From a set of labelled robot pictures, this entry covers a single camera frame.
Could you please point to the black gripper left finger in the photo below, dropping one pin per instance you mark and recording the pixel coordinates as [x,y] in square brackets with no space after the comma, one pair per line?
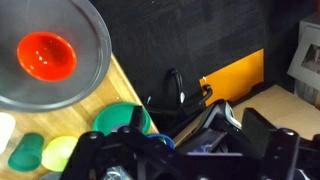
[137,118]

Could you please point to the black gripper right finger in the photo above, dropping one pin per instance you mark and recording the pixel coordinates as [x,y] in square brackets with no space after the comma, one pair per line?
[257,129]

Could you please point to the green plate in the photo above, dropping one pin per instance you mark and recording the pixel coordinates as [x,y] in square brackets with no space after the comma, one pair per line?
[117,115]

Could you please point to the blue plate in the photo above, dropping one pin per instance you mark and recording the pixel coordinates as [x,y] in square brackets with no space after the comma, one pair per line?
[163,138]

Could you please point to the yellow-green bowl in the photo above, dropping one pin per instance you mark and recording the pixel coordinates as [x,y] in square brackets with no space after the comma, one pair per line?
[57,153]

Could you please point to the red bowl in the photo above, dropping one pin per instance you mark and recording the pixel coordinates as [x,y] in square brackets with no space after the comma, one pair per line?
[46,56]

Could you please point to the dark green cup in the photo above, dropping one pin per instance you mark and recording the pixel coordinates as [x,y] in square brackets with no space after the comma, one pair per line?
[28,154]

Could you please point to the white cup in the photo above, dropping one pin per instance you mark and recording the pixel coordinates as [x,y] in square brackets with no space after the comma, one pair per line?
[7,126]

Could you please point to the grey round tray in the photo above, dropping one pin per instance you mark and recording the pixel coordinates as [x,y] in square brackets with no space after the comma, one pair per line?
[78,22]

